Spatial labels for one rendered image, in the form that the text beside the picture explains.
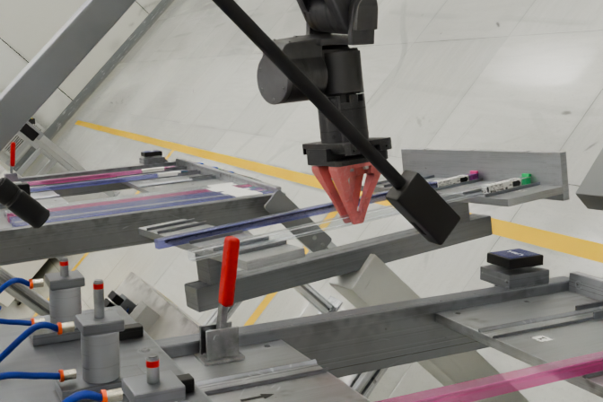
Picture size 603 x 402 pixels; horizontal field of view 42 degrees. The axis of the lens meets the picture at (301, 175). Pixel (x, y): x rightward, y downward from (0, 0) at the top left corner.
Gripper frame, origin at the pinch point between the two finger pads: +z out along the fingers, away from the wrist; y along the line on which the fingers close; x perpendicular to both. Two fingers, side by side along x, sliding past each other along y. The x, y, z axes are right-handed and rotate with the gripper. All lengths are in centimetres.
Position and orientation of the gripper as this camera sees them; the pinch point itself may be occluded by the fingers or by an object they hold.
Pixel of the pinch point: (353, 216)
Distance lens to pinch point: 93.5
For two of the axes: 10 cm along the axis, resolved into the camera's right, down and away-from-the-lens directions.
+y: 5.0, 0.4, -8.7
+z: 1.1, 9.9, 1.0
